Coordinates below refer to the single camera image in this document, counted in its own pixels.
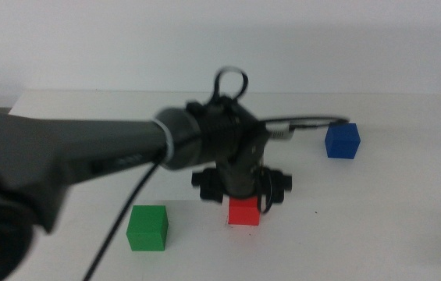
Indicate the blue cube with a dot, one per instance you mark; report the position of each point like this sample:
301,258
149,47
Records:
342,142

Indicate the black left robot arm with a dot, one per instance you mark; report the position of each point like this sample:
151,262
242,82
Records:
60,152

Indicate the green cube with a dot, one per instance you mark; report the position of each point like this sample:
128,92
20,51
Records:
146,230

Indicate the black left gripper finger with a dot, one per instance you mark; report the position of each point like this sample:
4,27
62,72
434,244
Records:
280,185
209,185

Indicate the red cube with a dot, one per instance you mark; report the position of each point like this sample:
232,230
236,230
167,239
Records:
243,214

